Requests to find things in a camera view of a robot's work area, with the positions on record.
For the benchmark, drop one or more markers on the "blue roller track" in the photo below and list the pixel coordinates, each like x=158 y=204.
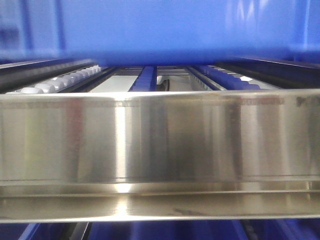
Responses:
x=225 y=80
x=146 y=81

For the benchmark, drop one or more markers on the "right blue roller track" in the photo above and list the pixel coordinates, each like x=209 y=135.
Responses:
x=225 y=80

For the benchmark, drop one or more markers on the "large blue plastic bin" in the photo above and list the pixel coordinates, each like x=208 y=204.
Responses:
x=160 y=32

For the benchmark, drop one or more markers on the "left white roller track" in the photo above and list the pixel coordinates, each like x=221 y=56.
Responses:
x=56 y=84

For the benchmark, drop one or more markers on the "stainless steel shelf rail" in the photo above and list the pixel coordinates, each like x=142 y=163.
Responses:
x=129 y=156

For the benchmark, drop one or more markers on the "center blue roller track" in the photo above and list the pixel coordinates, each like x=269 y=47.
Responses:
x=146 y=81

